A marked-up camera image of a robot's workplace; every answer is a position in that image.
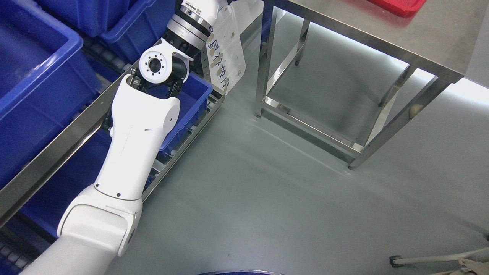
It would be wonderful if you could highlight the large blue bin right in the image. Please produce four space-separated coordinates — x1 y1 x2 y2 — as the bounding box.
0 0 101 187

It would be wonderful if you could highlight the blue bin top centre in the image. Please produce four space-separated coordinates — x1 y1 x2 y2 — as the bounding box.
98 0 176 64

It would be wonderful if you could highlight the grey wheeled stand leg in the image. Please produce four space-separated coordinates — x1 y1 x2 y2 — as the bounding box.
389 247 488 275

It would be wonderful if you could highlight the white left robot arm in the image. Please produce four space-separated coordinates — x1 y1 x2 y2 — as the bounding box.
21 0 230 275

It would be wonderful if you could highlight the blue bin far right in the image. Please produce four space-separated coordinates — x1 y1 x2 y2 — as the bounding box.
159 73 213 155

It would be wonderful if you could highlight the blue bin upper left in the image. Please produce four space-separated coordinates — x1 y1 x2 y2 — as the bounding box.
36 0 154 37

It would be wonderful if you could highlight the stainless steel desk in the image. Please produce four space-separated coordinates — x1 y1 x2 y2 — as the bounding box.
255 0 488 170

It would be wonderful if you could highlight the blue bin lower right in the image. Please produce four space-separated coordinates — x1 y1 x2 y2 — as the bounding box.
21 130 112 243

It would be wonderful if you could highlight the red plastic tray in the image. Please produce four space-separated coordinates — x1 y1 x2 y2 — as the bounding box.
369 0 427 18

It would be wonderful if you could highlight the white handwritten label sign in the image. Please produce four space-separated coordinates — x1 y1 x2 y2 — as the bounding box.
201 0 246 95

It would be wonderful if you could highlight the metal roller shelf rack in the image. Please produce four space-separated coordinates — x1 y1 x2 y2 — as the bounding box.
0 34 226 275

